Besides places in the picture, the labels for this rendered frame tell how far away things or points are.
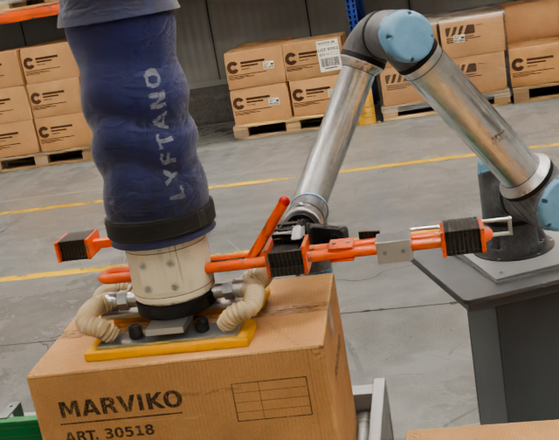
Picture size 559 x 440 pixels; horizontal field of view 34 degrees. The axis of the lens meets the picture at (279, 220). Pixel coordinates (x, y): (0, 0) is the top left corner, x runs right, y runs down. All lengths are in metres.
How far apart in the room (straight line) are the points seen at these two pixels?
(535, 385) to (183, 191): 1.33
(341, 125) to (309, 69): 6.74
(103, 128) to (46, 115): 8.00
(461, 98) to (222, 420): 0.95
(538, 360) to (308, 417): 1.04
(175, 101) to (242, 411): 0.62
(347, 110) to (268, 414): 0.82
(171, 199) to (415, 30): 0.72
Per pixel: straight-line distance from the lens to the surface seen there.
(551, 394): 2.77
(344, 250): 1.82
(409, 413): 3.45
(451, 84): 2.22
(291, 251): 1.81
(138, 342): 1.87
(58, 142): 9.78
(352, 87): 2.27
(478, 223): 1.83
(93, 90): 1.77
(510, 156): 2.33
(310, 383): 1.78
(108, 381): 1.86
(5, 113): 9.94
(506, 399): 2.71
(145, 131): 1.76
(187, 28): 10.51
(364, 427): 2.27
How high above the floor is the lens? 1.66
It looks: 16 degrees down
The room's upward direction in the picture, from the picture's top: 10 degrees counter-clockwise
